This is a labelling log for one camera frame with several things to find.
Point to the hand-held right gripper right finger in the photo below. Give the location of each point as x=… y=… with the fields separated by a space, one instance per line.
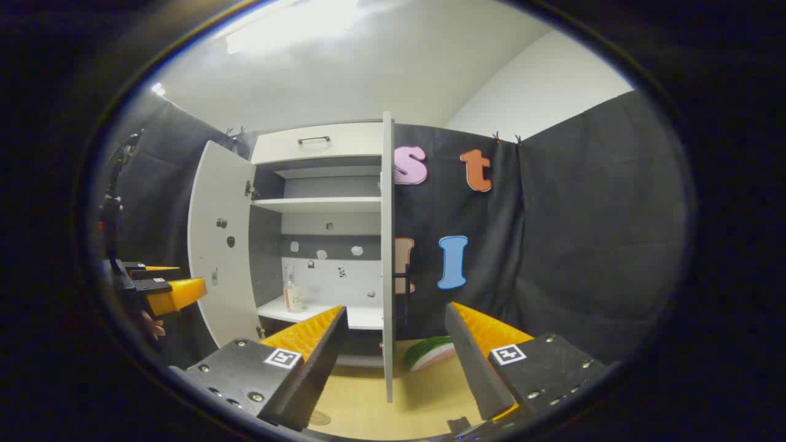
x=473 y=368

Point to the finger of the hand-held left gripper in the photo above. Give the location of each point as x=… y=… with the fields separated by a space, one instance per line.
x=156 y=269
x=175 y=296

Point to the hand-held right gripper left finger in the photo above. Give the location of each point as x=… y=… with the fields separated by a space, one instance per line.
x=319 y=368

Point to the round brown coaster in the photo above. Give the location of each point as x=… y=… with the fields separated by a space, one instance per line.
x=319 y=418

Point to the white cabinet door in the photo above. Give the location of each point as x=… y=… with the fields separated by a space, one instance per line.
x=221 y=258
x=387 y=245

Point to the clear glass bottle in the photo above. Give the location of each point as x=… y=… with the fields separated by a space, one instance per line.
x=293 y=291

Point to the white cabinet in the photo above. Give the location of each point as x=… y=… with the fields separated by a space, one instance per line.
x=325 y=204

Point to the black tripod stand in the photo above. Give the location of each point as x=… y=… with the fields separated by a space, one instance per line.
x=112 y=202

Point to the black backdrop cloth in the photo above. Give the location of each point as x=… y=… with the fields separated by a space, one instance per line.
x=583 y=233

